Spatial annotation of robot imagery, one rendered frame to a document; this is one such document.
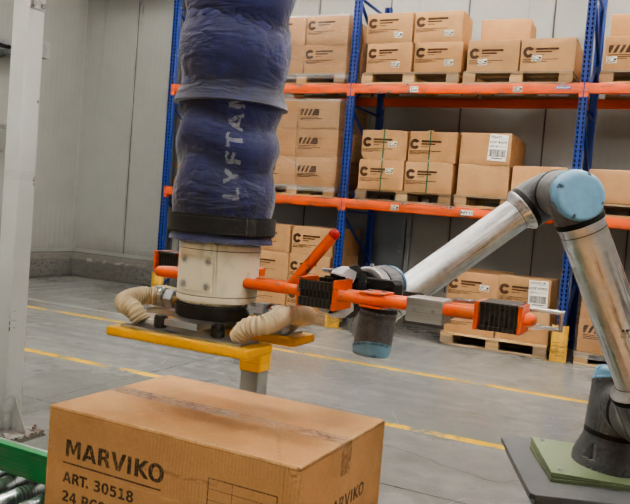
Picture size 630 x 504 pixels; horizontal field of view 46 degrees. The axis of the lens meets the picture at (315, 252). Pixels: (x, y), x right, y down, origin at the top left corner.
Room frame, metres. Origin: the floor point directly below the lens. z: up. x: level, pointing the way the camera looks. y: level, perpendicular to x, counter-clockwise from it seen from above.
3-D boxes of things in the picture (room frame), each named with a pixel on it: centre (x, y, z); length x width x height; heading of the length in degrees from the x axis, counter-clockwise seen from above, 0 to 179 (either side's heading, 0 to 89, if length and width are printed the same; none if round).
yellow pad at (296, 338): (1.66, 0.16, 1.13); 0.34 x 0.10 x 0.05; 64
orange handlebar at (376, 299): (1.60, -0.03, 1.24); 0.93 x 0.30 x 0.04; 64
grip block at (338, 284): (1.47, -0.03, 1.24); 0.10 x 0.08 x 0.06; 154
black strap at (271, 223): (1.58, 0.20, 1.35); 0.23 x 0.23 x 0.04
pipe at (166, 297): (1.58, 0.20, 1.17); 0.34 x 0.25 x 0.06; 64
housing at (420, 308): (1.37, -0.22, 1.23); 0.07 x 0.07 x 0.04; 64
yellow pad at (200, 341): (1.49, 0.24, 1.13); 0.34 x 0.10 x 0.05; 64
